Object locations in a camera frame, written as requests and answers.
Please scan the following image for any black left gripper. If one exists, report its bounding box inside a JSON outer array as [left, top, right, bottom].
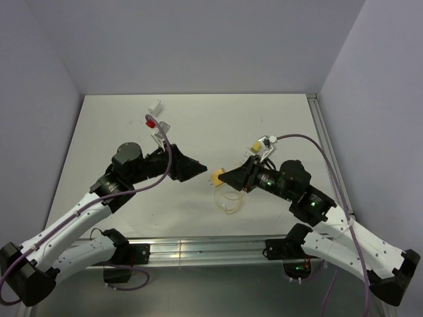
[[128, 140, 207, 185]]

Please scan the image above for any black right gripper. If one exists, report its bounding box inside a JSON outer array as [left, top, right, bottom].
[[218, 154, 295, 201]]

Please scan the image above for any small yellow charger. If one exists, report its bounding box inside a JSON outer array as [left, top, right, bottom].
[[210, 168, 225, 188]]

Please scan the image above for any white cube socket adapter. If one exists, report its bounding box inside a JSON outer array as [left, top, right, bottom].
[[240, 147, 261, 164]]

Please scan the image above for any yellow dual USB charger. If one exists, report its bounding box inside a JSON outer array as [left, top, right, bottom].
[[250, 141, 262, 154]]

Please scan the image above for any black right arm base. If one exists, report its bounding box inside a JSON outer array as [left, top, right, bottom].
[[262, 238, 307, 261]]

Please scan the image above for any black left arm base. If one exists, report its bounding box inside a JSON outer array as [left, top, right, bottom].
[[110, 244, 150, 266]]

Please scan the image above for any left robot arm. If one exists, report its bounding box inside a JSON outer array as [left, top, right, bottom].
[[1, 142, 207, 306]]

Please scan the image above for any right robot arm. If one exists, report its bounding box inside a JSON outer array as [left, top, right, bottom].
[[218, 156, 420, 306]]

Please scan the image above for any white USB charger far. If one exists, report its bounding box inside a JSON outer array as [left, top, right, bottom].
[[148, 100, 163, 116]]

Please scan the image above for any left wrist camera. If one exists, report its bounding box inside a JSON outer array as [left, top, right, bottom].
[[146, 120, 171, 149]]

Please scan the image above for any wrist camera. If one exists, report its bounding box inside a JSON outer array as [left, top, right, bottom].
[[258, 135, 278, 163], [146, 120, 171, 149]]

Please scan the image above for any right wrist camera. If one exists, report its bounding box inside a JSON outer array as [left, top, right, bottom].
[[258, 135, 278, 163]]

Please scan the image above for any aluminium front rail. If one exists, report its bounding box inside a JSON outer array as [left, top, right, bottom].
[[32, 230, 379, 270]]

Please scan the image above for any aluminium rail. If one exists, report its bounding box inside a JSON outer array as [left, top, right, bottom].
[[306, 93, 356, 219], [32, 230, 379, 270]]

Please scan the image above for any aluminium right rail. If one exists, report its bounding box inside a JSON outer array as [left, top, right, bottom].
[[306, 93, 356, 219]]

